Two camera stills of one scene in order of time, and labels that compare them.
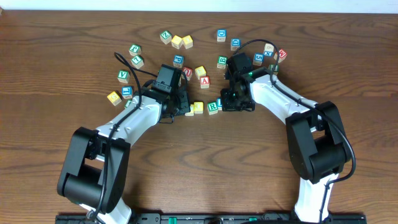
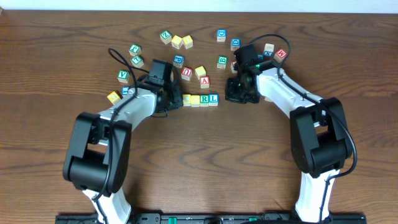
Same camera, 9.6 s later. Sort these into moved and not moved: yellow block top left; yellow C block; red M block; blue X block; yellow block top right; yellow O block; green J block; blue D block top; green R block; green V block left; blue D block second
Moved: green R block; yellow O block; yellow C block
Not moved: blue D block top; red M block; green V block left; green J block; blue D block second; yellow block top right; yellow block top left; blue X block
